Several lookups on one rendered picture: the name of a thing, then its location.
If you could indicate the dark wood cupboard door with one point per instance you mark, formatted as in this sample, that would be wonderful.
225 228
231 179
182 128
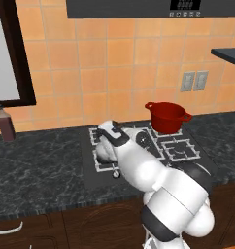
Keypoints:
103 225
228 217

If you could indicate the silver hob knob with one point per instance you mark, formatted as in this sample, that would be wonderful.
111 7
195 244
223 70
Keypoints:
116 174

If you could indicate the dark red sauce bottle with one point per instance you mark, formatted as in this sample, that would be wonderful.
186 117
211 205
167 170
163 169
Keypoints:
6 128

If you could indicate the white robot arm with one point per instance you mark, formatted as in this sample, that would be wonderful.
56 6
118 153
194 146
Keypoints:
174 194

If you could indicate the dark framed window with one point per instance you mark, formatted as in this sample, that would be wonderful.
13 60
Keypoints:
22 64

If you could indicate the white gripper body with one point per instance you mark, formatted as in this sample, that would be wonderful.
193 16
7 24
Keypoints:
106 151

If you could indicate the dark wall shelf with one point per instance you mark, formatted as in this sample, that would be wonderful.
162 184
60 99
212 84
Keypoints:
229 55

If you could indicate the black gas hob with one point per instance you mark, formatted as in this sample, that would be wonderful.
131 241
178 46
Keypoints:
90 175

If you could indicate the dark wood drawer front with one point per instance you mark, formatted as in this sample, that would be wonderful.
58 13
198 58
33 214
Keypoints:
32 231

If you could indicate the grey wall socket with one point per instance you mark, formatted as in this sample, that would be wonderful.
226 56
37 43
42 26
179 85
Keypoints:
200 80
187 81

